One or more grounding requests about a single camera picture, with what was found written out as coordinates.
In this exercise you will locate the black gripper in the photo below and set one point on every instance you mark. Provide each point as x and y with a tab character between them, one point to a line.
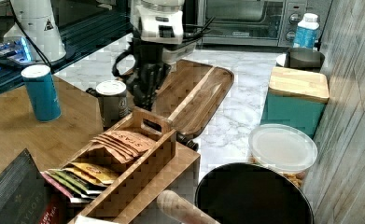
149	71

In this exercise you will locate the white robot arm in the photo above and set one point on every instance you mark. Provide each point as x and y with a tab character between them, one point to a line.
156	26

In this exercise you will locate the grey shaker canister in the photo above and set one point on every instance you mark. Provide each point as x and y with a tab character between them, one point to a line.
112	98

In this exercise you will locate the wooden serving tray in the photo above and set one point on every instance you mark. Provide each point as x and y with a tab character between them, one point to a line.
190	96

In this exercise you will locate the orange tea packets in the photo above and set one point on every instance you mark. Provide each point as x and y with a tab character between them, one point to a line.
124	146

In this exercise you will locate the wooden tea caddy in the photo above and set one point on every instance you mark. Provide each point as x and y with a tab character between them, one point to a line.
115	198

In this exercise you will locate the silver toaster oven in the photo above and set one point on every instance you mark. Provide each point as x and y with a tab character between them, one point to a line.
252	22

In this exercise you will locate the blue shaker canister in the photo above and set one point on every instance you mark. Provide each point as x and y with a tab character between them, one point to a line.
40	87

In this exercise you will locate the assorted tea packets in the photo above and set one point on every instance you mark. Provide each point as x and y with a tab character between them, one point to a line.
80	182

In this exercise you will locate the white small plate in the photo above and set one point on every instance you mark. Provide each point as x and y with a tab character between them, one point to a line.
280	60

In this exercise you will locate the black utensil holder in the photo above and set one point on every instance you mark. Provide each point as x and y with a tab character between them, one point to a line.
243	193

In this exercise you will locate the teal canister with wooden lid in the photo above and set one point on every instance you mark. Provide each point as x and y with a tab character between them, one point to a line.
295	98

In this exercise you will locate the clear jar with white lid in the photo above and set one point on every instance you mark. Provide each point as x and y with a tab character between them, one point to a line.
284	149

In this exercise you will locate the dark grey tumbler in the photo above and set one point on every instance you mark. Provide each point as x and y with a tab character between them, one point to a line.
304	59

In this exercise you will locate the white-capped blue bottle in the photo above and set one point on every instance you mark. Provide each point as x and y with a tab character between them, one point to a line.
306	32

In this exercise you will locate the dark tea box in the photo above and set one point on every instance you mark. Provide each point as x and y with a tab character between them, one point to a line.
26	197

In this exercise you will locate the wooden utensil handle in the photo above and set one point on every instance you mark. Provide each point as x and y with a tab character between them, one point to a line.
178	208

